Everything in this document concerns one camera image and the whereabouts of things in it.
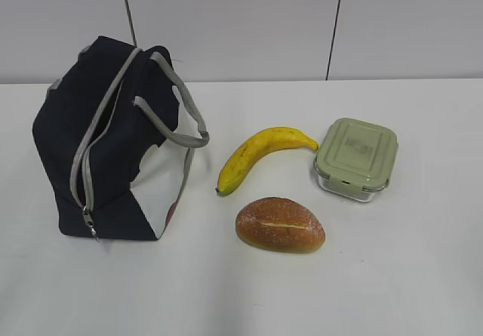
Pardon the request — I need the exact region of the yellow banana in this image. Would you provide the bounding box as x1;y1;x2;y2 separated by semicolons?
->
216;126;319;196

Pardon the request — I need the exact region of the brown bread roll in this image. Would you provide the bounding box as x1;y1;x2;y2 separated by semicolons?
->
235;197;326;254

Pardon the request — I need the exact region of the green lidded glass container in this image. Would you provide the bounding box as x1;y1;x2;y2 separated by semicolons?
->
313;118;398;203

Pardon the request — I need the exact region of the navy and white lunch bag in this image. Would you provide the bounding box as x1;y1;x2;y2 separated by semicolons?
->
32;36;210;241

